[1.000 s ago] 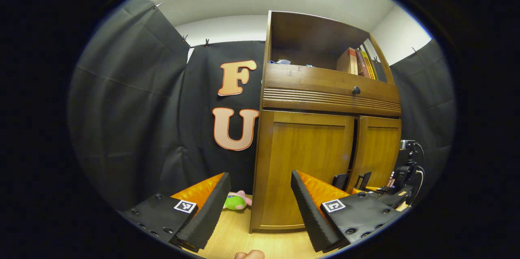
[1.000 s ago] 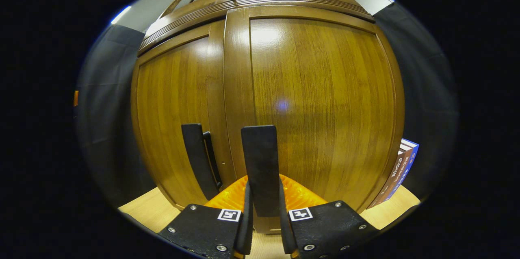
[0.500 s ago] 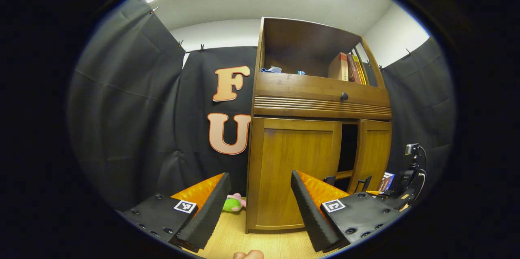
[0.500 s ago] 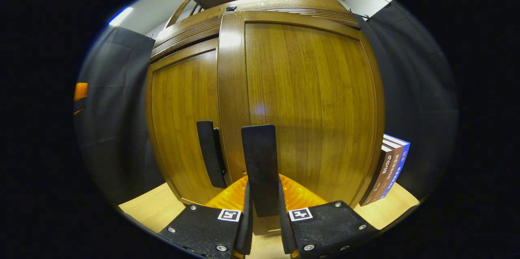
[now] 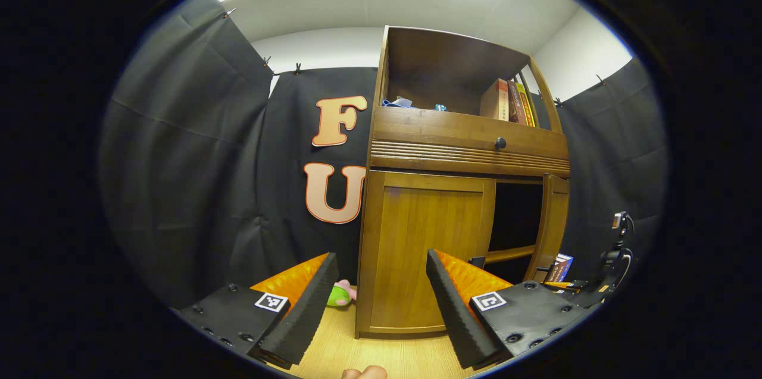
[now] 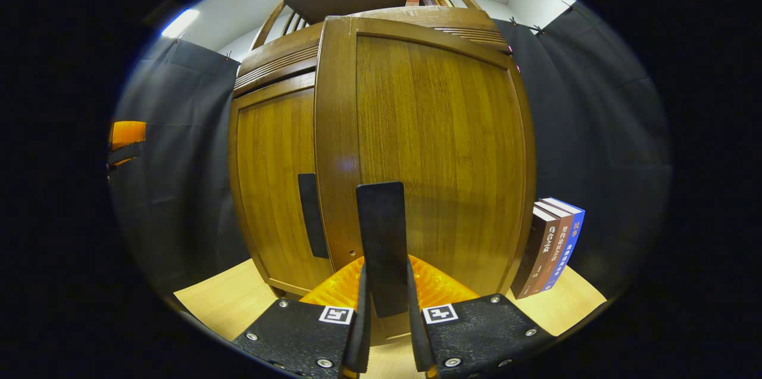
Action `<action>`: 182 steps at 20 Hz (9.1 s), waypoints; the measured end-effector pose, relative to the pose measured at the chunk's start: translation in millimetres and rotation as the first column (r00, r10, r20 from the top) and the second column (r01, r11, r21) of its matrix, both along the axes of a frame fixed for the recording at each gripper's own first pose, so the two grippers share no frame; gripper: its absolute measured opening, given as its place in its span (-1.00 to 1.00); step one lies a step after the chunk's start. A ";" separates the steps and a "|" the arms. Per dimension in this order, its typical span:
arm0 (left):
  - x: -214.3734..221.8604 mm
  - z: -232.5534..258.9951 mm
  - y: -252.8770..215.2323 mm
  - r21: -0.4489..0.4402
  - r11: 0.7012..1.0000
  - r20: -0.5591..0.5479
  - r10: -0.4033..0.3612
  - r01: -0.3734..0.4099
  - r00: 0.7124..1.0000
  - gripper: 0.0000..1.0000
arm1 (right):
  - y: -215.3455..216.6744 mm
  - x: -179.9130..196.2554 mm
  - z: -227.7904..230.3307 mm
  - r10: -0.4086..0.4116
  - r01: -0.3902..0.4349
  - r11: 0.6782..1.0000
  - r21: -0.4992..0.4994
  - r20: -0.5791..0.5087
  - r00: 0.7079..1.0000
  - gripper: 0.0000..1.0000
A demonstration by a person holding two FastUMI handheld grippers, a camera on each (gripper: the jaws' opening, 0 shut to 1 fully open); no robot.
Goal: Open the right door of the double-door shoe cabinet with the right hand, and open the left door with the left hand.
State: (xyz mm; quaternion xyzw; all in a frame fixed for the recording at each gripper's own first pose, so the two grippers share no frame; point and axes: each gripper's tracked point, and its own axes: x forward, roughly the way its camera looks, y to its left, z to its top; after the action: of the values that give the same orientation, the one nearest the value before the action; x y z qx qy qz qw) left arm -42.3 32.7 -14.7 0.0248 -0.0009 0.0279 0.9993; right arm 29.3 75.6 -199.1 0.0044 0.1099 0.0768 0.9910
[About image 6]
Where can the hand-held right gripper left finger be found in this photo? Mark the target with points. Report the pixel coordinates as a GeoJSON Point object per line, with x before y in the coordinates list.
{"type": "Point", "coordinates": [360, 337]}

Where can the black backdrop cloth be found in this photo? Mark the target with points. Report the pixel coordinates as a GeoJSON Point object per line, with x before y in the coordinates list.
{"type": "Point", "coordinates": [595, 129]}

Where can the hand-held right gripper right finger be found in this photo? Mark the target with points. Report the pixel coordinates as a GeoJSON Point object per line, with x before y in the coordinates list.
{"type": "Point", "coordinates": [419, 337]}

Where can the wooden cabinet drawer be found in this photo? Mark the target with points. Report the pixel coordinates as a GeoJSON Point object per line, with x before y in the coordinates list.
{"type": "Point", "coordinates": [280, 52]}

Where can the wooden shoe cabinet door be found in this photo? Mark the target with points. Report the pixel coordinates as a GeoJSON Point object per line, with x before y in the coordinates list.
{"type": "Point", "coordinates": [440, 159]}
{"type": "Point", "coordinates": [274, 177]}

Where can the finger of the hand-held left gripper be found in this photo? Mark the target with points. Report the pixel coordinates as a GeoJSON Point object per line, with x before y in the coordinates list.
{"type": "Point", "coordinates": [128, 132]}

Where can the small ceiling light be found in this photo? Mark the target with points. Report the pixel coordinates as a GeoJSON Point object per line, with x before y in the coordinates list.
{"type": "Point", "coordinates": [180, 23]}

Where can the dark brown thick book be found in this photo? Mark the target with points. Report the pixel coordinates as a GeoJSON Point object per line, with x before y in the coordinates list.
{"type": "Point", "coordinates": [533, 254]}

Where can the blue thick book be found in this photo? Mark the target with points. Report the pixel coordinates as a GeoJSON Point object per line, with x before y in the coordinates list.
{"type": "Point", "coordinates": [572, 236]}

